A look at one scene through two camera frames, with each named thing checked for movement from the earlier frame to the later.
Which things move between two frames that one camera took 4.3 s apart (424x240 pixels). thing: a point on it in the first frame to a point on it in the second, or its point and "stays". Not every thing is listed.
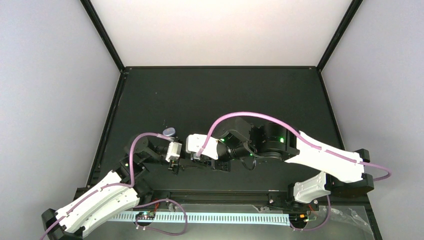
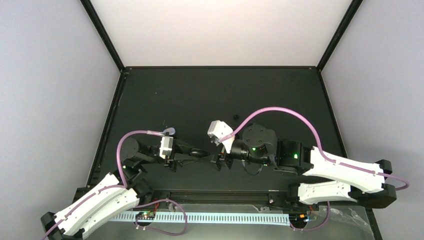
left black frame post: (103, 31) stays
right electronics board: (298, 218) stays
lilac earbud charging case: (169, 131) stays
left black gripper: (174, 165) to (170, 160)
